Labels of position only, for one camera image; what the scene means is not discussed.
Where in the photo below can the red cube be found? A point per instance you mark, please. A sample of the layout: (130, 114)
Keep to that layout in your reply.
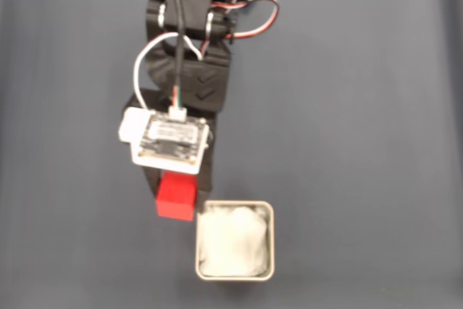
(175, 197)

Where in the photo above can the square metal box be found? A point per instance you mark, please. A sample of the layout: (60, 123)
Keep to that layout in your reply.
(272, 240)

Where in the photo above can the white tissue paper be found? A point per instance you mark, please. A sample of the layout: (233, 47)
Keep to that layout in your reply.
(231, 244)

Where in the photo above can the dark blue table mat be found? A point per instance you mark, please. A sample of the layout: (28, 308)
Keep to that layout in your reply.
(361, 142)

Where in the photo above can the wrist camera board white mount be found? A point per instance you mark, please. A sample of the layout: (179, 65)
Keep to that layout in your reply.
(170, 139)

